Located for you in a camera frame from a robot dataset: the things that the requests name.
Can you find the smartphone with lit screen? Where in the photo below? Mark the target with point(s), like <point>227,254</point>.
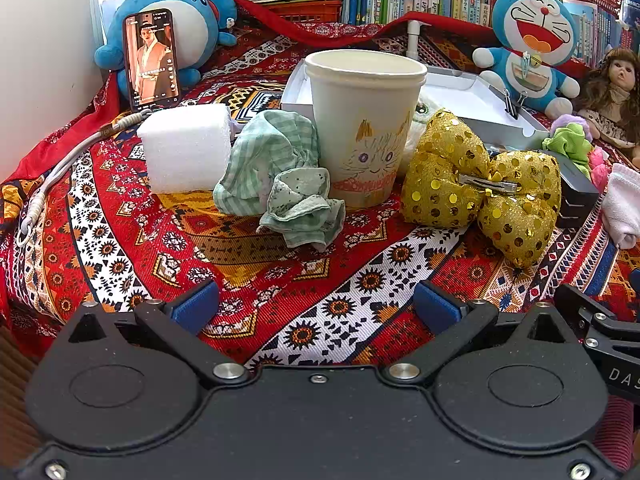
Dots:
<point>150,61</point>

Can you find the blue round plush toy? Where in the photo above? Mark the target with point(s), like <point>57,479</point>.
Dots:
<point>200,26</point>

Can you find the white shallow cardboard box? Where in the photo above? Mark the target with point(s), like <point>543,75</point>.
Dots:
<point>467,96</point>

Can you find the white pvc pipe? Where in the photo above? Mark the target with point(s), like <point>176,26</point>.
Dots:
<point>413,35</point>

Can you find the Doraemon plush toy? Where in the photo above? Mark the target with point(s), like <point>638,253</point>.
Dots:
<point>536,37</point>

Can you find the white foam block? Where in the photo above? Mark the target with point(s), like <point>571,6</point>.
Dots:
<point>186,148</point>

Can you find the black binder clip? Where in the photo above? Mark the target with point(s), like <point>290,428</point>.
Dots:
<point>514,103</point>

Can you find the pink soft flower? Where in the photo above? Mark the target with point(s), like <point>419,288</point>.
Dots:
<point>599,168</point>

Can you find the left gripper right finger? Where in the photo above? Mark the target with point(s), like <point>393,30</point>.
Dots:
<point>455,325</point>

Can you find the red patterned table cloth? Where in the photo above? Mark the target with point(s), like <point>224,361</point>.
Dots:
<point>103,235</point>

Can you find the gold sequin bow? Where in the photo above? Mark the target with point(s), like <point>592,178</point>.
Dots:
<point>453,181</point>

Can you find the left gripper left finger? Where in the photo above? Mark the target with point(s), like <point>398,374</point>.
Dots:
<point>175,325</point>

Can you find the lime green cloth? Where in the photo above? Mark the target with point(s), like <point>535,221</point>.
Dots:
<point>570,142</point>

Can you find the purple fluffy plush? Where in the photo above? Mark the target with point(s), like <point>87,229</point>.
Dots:
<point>568,119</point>

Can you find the brown haired doll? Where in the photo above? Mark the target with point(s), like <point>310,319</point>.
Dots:
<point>609,102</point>

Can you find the pale pink sock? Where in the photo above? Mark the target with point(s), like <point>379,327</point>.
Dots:
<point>621,207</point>

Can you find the white paper cup cat drawing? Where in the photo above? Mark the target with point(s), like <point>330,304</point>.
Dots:
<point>363,108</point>

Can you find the green checked scrunchie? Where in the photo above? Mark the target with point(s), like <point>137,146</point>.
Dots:
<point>274,173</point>

